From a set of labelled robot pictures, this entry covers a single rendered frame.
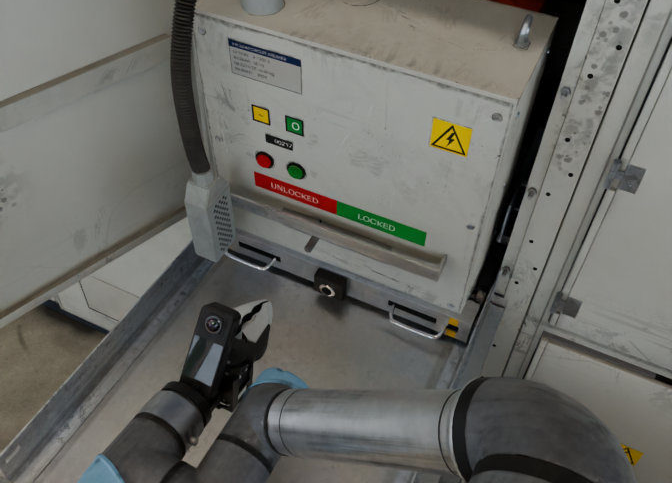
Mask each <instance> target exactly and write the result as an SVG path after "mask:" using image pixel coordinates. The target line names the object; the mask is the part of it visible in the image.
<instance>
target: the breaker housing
mask: <svg viewBox="0 0 672 483"><path fill-rule="evenodd" d="M195 4H196V5H197V6H195V8H196V10H194V12H196V13H200V14H203V15H207V16H210V17H214V18H217V19H221V20H224V21H228V22H231V23H234V24H238V25H241V26H245V27H248V28H252V29H255V30H259V31H262V32H266V33H269V34H273V35H276V36H280V37H283V38H287V39H290V40H294V41H297V42H301V43H304V44H308V45H311V46H315V47H318V48H321V49H325V50H328V51H332V52H335V53H339V54H342V55H346V56H349V57H353V58H356V59H360V60H363V61H367V62H370V63H374V64H377V65H381V66H384V67H388V68H391V69H395V70H398V71H402V72H405V73H408V74H412V75H415V76H419V77H422V78H426V79H429V80H433V81H436V82H440V83H443V84H447V85H450V86H454V87H457V88H461V89H464V90H468V91H471V92H475V93H478V94H482V95H485V96H489V97H492V98H495V99H499V100H502V101H506V102H509V103H513V104H514V108H513V112H512V115H511V119H510V123H509V127H508V131H507V134H506V138H505V142H504V146H503V150H502V153H501V157H500V161H499V165H498V169H497V172H496V176H495V180H494V184H493V188H492V191H491V195H490V199H489V203H488V206H487V210H486V214H485V218H484V222H483V225H482V229H481V233H480V237H479V241H478V244H477V248H476V252H475V256H474V260H473V263H472V267H471V271H470V275H469V279H468V282H467V286H466V290H465V294H464V298H463V301H462V305H461V309H460V313H459V314H461V313H462V310H463V308H464V306H465V304H466V301H467V299H468V298H469V296H470V294H471V291H472V289H473V287H474V284H475V282H476V280H477V277H478V275H479V273H480V270H481V268H482V266H483V264H484V261H485V259H486V257H487V254H488V252H489V250H490V247H491V245H492V243H493V240H494V238H495V236H496V233H497V231H498V229H499V226H500V224H501V222H502V219H503V217H504V215H505V213H506V210H507V208H508V206H509V203H510V201H511V199H512V196H513V194H514V192H515V189H516V185H517V181H518V178H519V175H520V171H521V168H522V166H523V164H524V162H525V159H526V157H527V155H528V152H529V150H530V148H531V145H532V143H533V141H534V139H535V136H536V134H537V132H538V129H539V127H540V124H541V123H539V125H538V127H537V130H536V132H535V134H534V136H533V139H532V141H531V143H530V146H529V148H528V150H527V152H526V155H525V157H524V159H523V162H522V164H521V166H520V168H519V171H518V173H517V175H516V178H515V180H514V182H513V184H512V187H511V189H510V191H509V188H510V184H511V181H512V178H513V174H514V171H515V167H516V164H517V160H518V157H519V154H520V150H521V147H522V143H523V140H524V136H525V133H526V129H527V126H528V123H529V119H530V116H531V112H532V109H533V105H534V102H535V98H536V95H537V92H538V88H539V85H540V81H541V78H542V74H543V71H544V68H545V64H546V61H547V57H548V54H549V52H550V47H551V43H552V40H553V37H554V33H555V30H556V26H557V23H558V19H559V17H555V16H551V15H547V14H543V13H539V12H535V11H531V10H527V9H523V8H519V7H515V6H511V5H506V4H502V3H498V2H494V1H490V0H283V7H282V8H281V9H280V10H279V11H277V12H275V13H273V14H269V15H253V14H250V13H247V12H245V11H244V10H243V9H242V7H241V1H240V0H198V1H197V2H196V3H195ZM527 14H531V15H532V16H533V22H532V26H531V29H530V32H529V35H528V40H529V44H528V46H527V47H524V48H521V47H518V46H517V45H516V43H515V42H516V38H518V36H519V32H520V29H521V26H522V23H523V21H524V19H525V17H526V15H527ZM472 275H473V276H472ZM471 278H472V279H471ZM470 280H471V281H470Z"/></svg>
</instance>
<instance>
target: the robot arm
mask: <svg viewBox="0 0 672 483"><path fill-rule="evenodd" d="M254 314H255V319H254V320H253V322H252V323H250V324H247V321H249V320H251V319H252V317H253V315H254ZM272 316H273V308H272V304H271V302H270V301H267V300H266V299H263V300H259V301H255V302H250V303H246V304H243V305H240V306H237V307H235V308H233V309H232V308H230V307H227V306H225V305H222V304H220V303H217V302H213V303H210V304H207V305H204V306H203V307H202V308H201V311H200V314H199V318H198V321H197V324H196V327H195V331H194V334H193V337H192V341H191V344H190V347H189V350H188V354H187V357H186V360H185V364H184V367H183V370H182V373H181V377H180V380H179V382H177V381H172V382H169V383H167V384H166V385H165V386H164V387H163V388H162V389H161V390H160V391H158V392H156V393H155V394H154V396H153V397H152V398H151V399H150V400H149V401H148V402H147V403H146V404H145V405H144V406H143V407H142V409H141V410H140V411H139V412H138V413H137V414H136V415H135V416H134V418H133V419H132V420H131V421H130V422H129V424H128V425H127V426H126V427H125V428H124V429H123V430H122V431H121V432H120V433H119V434H118V436H117V437H116V438H115V439H114V440H113V441H112V442H111V443H110V444H109V445H108V446H107V448H106V449H105V450H104V451H103V452H102V453H101V454H98V455H97V456H96V457H95V460H94V461H93V462H92V463H91V465H90V466H89V467H88V468H87V469H86V471H85V472H84V473H83V474H82V477H81V478H80V479H79V480H78V481H77V483H266V481H267V479H268V478H269V476H270V474H271V472H272V471H273V469H274V467H275V466H276V464H277V462H278V461H279V459H280V457H281V456H290V457H297V458H305V459H313V460H322V461H330V462H338V463H346V464H354V465H362V466H371V467H379V468H387V469H395V470H403V471H411V472H420V473H428V474H436V475H444V476H452V477H460V478H461V479H462V481H463V482H464V483H637V481H636V477H635V474H634V472H633V469H632V466H631V463H630V461H629V459H628V457H627V455H626V453H625V451H624V450H623V448H622V446H621V445H620V443H619V441H618V440H617V438H616V437H615V435H614V434H613V433H612V432H611V431H610V430H609V428H608V427H607V426H606V425H605V424H604V423H603V422H602V421H601V420H600V419H599V418H598V417H597V416H596V415H595V414H594V413H592V412H591V411H590V410H589V409H588V408H586V407H585V406H584V405H582V404H581V403H579V402H578V401H576V400H575V399H573V398H571V397H570V396H568V395H566V394H565V393H562V392H560V391H558V390H556V389H553V388H551V387H549V386H547V385H543V384H540V383H536V382H533V381H529V380H524V379H518V378H511V377H479V378H474V379H472V380H470V381H469V382H467V383H466V384H465V385H464V386H463V387H462V388H461V389H333V388H309V387H308V385H307V384H306V383H305V382H304V381H303V380H302V379H300V378H299V377H298V376H296V375H295V374H293V373H291V372H289V371H283V370H282V369H280V368H275V367H273V368H267V369H265V370H264V371H262V372H261V373H260V375H259V376H258V378H257V379H256V380H255V382H254V383H253V384H252V379H253V364H254V362H255V361H257V360H259V359H261V358H262V356H263V355H264V353H265V351H266V349H267V345H268V338H269V332H270V329H271V323H272ZM241 338H242V339H241ZM245 386H246V390H245V392H244V393H243V394H242V395H241V397H240V398H239V399H238V395H239V394H240V393H241V392H242V390H243V389H244V388H245ZM220 402H222V403H224V404H226V405H223V404H221V403H220ZM238 404H239V405H238ZM227 405H230V406H227ZM236 407H237V408H236ZM215 408H217V409H219V410H220V409H221V408H223V409H225V410H227V411H229V412H231V413H232V412H233V411H234V410H235V411H234V412H233V414H232V415H231V417H230V418H229V420H228V421H227V423H226V424H225V426H224V427H223V429H222V430H221V432H220V433H219V435H218V436H217V438H216V439H215V441H214V442H213V444H212V445H211V447H210V448H209V450H208V451H207V453H206V454H205V456H204V457H203V459H202V460H201V462H200V463H199V465H198V466H197V468H195V467H193V466H192V465H190V464H188V463H186V462H185V461H181V460H182V459H183V457H184V456H185V454H186V453H187V452H188V450H189V449H190V448H191V446H192V445H193V446H196V445H197V444H198V442H199V439H198V438H199V436H200V435H201V434H202V432H203V430H204V428H205V427H206V425H207V424H208V423H209V422H210V420H211V417H212V412H213V410H214V409H215ZM235 408H236V409H235Z"/></svg>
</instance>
